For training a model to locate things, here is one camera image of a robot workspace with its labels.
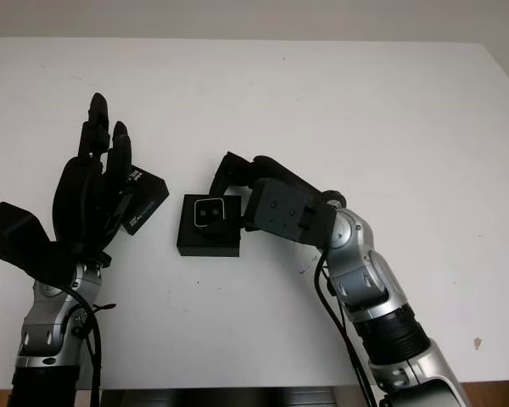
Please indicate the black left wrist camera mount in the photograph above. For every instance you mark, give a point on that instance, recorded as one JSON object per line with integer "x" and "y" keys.
{"x": 12, "y": 233}

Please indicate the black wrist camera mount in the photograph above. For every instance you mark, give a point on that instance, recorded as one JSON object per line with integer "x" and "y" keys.
{"x": 280, "y": 212}
{"x": 12, "y": 233}

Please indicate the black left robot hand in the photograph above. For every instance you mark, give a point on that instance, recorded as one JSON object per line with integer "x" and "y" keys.
{"x": 80, "y": 199}

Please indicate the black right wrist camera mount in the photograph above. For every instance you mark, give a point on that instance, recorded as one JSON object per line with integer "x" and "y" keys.
{"x": 280, "y": 212}

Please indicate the black printed box lid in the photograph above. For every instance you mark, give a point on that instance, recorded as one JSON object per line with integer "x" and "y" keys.
{"x": 150, "y": 195}

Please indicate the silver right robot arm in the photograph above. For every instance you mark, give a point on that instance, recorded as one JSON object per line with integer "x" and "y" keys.
{"x": 377, "y": 288}

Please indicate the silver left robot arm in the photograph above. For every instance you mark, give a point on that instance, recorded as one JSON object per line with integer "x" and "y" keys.
{"x": 46, "y": 322}

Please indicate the black box base with insert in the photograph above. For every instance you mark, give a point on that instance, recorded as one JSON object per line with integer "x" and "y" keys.
{"x": 208, "y": 248}

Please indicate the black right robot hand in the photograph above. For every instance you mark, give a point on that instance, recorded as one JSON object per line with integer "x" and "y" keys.
{"x": 275, "y": 169}

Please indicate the small silver depth camera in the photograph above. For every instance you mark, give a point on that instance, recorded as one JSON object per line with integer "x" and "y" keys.
{"x": 209, "y": 213}

